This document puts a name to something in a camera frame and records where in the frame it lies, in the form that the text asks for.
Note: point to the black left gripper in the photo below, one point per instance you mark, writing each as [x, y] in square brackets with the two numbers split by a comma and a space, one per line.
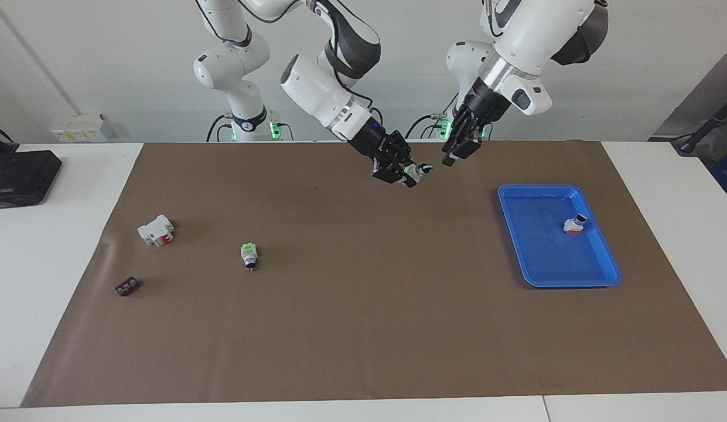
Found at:
[480, 105]

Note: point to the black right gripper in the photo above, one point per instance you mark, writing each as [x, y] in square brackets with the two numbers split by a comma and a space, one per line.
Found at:
[378, 146]

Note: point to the green-topped push button switch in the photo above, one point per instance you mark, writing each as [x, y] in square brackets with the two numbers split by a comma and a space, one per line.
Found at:
[419, 172]

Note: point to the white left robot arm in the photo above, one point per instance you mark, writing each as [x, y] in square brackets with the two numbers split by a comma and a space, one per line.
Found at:
[533, 35]

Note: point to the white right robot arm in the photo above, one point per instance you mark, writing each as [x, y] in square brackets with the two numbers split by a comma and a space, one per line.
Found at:
[316, 94]

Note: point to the blue plastic tray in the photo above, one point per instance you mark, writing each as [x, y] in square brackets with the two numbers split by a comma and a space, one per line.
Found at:
[545, 258]

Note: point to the brown paper table mat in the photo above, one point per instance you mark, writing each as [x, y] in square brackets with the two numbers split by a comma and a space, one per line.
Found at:
[363, 322]

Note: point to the black stand pole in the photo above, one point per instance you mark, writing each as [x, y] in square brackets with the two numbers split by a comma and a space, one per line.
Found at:
[685, 145]

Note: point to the white circuit breaker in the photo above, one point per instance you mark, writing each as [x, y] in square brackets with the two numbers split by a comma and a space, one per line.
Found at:
[154, 230]

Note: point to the small dark terminal block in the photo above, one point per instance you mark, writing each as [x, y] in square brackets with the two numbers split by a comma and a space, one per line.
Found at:
[127, 287]

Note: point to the black box device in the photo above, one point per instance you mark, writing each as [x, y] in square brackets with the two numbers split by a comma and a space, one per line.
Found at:
[17, 176]

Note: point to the white switch with red base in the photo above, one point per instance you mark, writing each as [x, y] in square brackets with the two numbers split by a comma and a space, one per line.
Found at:
[573, 225]

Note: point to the white wall socket box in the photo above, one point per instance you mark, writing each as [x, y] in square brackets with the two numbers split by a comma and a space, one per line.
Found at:
[79, 129]

